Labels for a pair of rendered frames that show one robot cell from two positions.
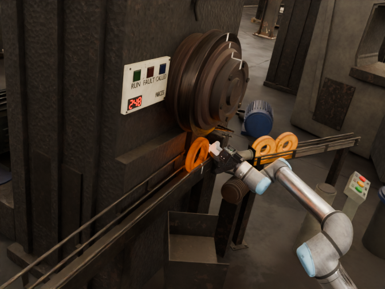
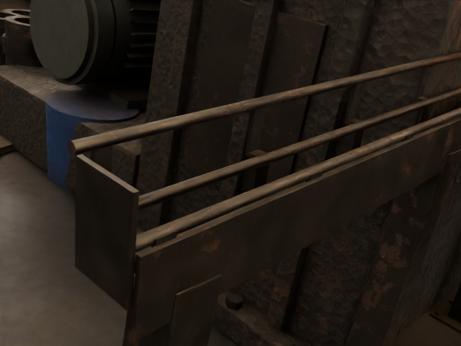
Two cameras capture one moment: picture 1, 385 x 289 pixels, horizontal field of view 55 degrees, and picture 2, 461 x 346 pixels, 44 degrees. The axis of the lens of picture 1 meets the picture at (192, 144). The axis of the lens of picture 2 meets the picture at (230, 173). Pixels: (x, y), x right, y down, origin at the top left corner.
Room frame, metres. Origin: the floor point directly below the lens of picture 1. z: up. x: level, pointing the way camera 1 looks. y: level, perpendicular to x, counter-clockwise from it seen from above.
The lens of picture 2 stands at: (0.19, 0.31, 0.86)
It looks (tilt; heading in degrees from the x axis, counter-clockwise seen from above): 22 degrees down; 12
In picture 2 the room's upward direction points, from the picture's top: 11 degrees clockwise
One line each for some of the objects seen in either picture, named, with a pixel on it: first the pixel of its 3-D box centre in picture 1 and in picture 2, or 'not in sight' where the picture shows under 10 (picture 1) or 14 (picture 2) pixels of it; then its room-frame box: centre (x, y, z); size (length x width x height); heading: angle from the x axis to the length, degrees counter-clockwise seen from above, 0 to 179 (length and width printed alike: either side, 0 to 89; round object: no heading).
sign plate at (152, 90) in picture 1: (146, 84); not in sight; (1.36, 0.21, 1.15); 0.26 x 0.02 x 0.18; 154
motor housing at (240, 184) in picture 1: (230, 214); not in sight; (1.85, -0.30, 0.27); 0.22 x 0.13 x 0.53; 154
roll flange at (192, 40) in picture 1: (195, 79); not in sight; (1.65, 0.04, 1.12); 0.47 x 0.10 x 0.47; 154
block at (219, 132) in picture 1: (214, 151); not in sight; (1.83, -0.13, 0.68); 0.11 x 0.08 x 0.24; 64
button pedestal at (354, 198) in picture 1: (342, 223); not in sight; (1.90, -1.00, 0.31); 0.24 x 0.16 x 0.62; 154
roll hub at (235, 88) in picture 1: (230, 90); not in sight; (1.57, -0.12, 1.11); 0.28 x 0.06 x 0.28; 154
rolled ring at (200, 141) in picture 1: (197, 155); not in sight; (1.62, -0.03, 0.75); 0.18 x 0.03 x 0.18; 155
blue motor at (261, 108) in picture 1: (258, 117); not in sight; (3.82, -0.66, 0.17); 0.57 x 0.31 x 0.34; 174
